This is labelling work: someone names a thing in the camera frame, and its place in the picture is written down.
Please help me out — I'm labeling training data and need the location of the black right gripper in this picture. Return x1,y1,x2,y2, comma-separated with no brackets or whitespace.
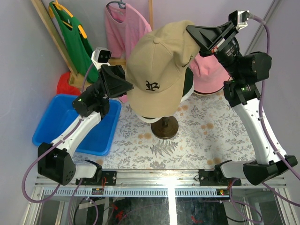
185,21,243,80

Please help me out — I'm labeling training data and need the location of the pink bucket hat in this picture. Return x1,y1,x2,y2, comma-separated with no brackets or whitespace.
189,54,231,95

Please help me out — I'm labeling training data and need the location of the beige cap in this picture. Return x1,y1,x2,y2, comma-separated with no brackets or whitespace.
125,20,200,118

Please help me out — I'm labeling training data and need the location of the green and white baseball cap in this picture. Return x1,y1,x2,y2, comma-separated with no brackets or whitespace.
137,67,194,124

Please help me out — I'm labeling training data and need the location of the blue plastic bin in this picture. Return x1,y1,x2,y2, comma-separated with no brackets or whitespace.
32,94,121,156

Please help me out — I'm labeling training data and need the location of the dark round mannequin stand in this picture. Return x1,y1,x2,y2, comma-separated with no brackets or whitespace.
151,116,179,140

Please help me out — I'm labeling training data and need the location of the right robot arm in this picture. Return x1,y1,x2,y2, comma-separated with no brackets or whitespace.
186,22,298,185

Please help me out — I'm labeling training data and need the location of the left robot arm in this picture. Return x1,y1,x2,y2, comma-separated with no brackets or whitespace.
37,64,133,186

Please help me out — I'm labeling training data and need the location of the wooden clothes rack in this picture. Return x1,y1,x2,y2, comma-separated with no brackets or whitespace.
31,0,154,89

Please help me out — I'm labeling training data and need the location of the green tank top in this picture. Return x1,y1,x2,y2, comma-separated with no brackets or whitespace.
49,1,93,75

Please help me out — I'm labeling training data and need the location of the red cloth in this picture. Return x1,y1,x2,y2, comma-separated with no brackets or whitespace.
56,72,81,96

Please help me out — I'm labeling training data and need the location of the pink t-shirt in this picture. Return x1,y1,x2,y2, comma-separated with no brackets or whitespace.
104,2,153,104

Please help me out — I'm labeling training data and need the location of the blue-grey hanger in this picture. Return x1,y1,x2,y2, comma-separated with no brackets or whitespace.
106,0,126,9

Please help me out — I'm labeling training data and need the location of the yellow hanger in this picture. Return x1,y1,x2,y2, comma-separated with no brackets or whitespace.
48,0,88,39

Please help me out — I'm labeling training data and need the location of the floral table mat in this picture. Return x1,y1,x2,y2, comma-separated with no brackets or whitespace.
73,91,255,169

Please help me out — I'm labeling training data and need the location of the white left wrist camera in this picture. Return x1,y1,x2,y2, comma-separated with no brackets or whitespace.
91,47,112,70

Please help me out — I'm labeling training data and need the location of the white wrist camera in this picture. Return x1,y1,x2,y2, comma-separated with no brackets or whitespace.
91,47,112,70
228,10,250,31

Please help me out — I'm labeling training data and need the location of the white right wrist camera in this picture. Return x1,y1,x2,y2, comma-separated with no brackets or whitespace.
228,10,250,31

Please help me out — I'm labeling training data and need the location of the aluminium corner post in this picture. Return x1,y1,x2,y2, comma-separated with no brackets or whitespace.
246,0,283,54

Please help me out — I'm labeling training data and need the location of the aluminium mounting rail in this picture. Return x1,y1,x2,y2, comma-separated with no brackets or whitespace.
35,168,286,198

